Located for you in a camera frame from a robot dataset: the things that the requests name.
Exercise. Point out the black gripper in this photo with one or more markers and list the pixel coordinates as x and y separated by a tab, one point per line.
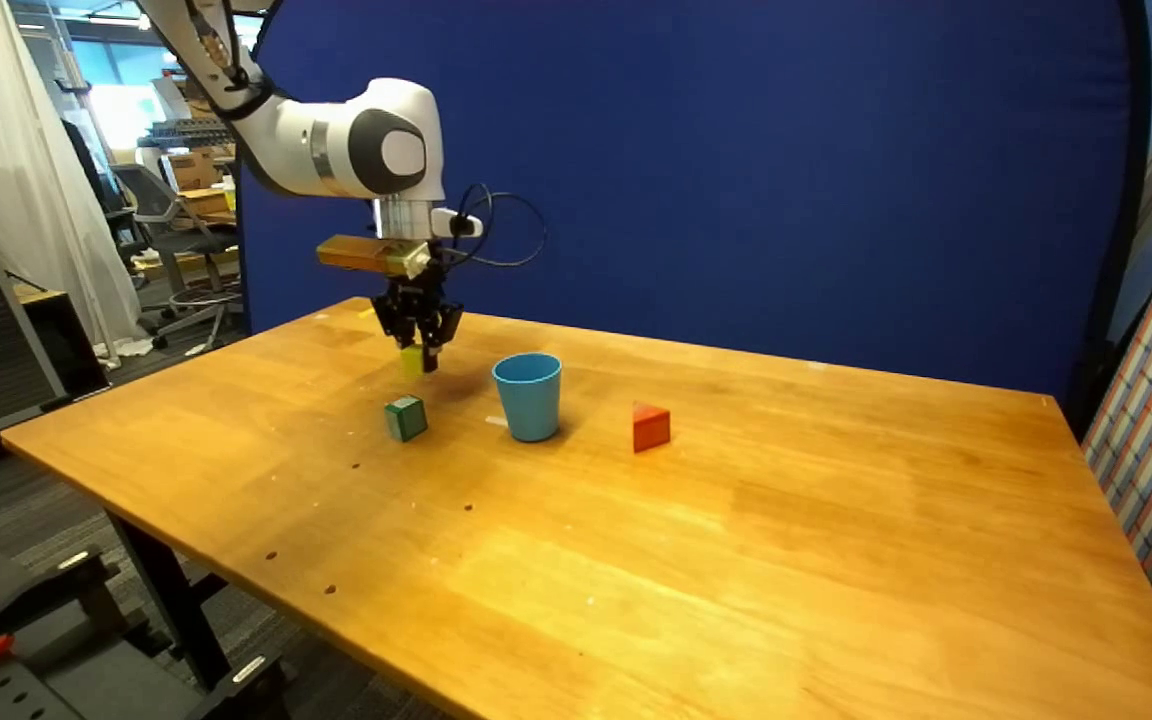
418	300

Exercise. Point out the blue fabric backdrop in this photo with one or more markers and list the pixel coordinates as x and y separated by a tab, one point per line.
738	174

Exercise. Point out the green block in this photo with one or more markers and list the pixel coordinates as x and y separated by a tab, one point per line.
406	416

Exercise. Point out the white curtain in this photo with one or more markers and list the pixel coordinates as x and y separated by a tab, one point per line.
18	161

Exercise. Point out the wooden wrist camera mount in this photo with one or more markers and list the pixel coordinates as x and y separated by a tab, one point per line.
370	253

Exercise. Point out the red block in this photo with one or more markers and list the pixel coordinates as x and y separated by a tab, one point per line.
651	431

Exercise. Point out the shelf with cardboard boxes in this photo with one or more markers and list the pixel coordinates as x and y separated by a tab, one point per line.
191	215

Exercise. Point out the blue plastic cup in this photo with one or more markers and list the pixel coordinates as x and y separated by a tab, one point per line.
531	397

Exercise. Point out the black table leg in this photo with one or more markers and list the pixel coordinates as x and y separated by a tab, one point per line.
177	601

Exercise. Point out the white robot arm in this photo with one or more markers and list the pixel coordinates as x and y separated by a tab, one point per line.
336	133

